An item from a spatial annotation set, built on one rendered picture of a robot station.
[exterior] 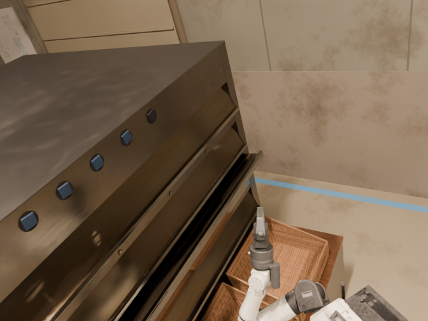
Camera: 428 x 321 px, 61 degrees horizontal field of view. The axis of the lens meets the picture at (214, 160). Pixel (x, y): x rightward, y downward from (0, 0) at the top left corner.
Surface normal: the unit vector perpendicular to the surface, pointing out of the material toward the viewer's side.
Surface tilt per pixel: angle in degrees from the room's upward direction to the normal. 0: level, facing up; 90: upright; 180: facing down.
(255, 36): 90
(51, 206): 90
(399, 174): 90
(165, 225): 70
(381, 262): 0
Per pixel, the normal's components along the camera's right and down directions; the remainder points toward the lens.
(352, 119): -0.51, 0.58
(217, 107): 0.72, -0.18
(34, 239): 0.85, 0.11
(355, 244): -0.23, -0.81
